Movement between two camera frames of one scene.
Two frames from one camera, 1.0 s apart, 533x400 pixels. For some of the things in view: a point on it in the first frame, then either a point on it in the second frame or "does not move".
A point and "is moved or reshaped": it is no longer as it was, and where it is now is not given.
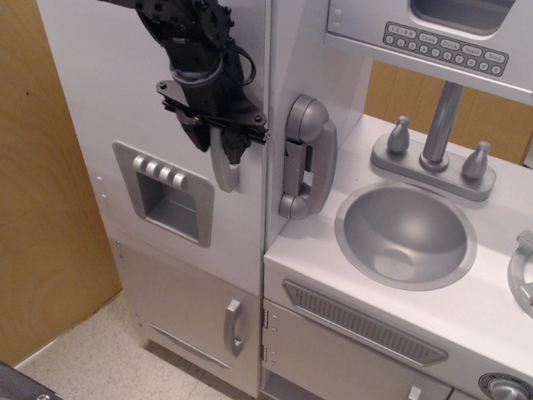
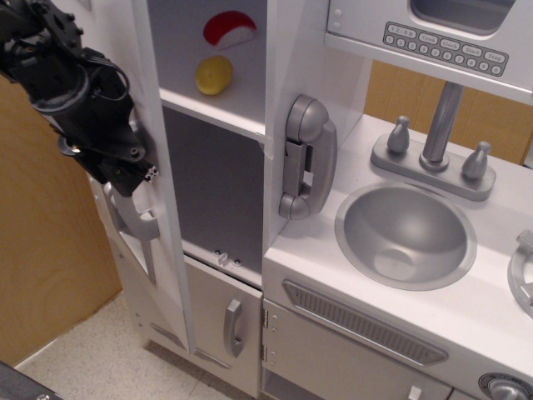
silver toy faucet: [475, 181] does not move
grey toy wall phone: [310, 159] does not move
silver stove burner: [520, 292] does not move
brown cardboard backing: [503, 123] does not move
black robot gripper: [221, 101] → [90, 111]
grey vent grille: [361, 324] does not move
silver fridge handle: [228, 174] → [135, 220]
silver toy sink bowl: [406, 236] does not move
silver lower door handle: [232, 311] does not move
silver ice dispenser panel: [168, 195] → [141, 249]
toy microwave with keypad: [485, 45] does not move
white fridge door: [155, 184] is moved or reshaped
